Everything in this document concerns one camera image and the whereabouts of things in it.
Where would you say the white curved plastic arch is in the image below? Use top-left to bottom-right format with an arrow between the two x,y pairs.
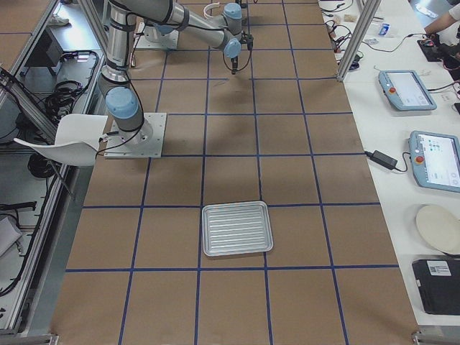
203,2 -> 221,19

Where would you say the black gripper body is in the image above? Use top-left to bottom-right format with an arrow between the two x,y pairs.
228,32 -> 254,67

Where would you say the white plastic chair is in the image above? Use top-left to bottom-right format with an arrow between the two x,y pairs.
13,113 -> 109,202

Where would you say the white round plate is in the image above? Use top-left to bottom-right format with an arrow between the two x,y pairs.
415,205 -> 459,256

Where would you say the near teach pendant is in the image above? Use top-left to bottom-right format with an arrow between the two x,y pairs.
408,131 -> 459,193

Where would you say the far teach pendant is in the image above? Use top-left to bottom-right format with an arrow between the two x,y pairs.
378,70 -> 437,111

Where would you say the aluminium frame post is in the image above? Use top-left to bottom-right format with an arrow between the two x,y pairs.
336,0 -> 381,81

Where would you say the black flat case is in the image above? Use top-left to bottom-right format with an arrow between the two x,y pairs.
412,259 -> 459,316

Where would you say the teach pendant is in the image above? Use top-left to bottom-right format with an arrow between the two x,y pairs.
408,131 -> 459,193
378,70 -> 437,111

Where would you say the black power adapter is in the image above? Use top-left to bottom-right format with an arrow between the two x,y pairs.
364,150 -> 397,170

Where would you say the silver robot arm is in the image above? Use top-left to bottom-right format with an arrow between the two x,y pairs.
98,1 -> 252,135

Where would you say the silver metal tray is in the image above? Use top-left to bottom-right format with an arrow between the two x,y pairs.
202,201 -> 274,257

